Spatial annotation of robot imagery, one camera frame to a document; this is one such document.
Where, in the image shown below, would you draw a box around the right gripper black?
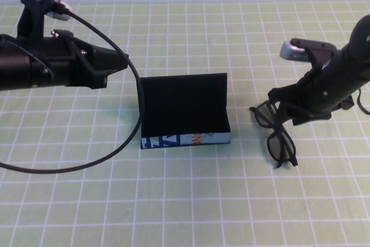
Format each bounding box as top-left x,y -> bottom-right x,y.
268,56 -> 362,127

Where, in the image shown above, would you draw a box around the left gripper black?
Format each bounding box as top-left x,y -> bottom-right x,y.
43,29 -> 130,90

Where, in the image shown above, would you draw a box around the black framed glasses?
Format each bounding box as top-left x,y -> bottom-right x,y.
249,99 -> 299,169

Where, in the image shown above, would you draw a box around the black glasses case printed side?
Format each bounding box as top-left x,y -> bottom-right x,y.
138,72 -> 232,150

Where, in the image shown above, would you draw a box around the green checked tablecloth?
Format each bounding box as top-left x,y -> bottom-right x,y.
0,1 -> 370,247

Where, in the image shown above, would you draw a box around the black left camera cable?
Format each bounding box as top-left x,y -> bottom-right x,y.
0,6 -> 145,174

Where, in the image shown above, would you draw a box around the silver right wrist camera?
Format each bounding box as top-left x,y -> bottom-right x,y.
279,40 -> 312,62

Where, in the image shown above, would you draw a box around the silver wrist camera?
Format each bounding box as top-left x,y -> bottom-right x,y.
47,0 -> 75,22
279,40 -> 312,62

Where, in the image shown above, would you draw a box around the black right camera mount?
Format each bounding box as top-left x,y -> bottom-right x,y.
290,38 -> 336,71

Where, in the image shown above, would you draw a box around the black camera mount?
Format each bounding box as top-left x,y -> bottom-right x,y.
290,38 -> 336,71
17,0 -> 57,41

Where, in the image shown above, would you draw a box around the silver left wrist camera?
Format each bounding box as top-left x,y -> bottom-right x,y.
47,0 -> 75,22

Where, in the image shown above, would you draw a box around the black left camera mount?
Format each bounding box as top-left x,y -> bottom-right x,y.
17,0 -> 57,41

